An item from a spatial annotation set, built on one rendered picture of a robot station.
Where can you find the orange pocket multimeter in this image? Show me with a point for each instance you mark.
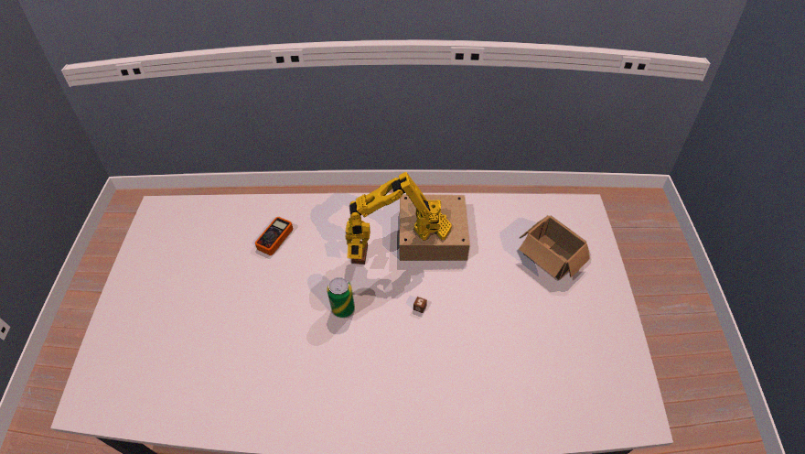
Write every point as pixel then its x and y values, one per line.
pixel 274 235

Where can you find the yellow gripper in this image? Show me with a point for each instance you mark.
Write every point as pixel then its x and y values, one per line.
pixel 355 248

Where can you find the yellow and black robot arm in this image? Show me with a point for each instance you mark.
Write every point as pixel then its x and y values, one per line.
pixel 427 219

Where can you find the green and yellow drink can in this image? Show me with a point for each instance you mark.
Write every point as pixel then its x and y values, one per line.
pixel 340 297

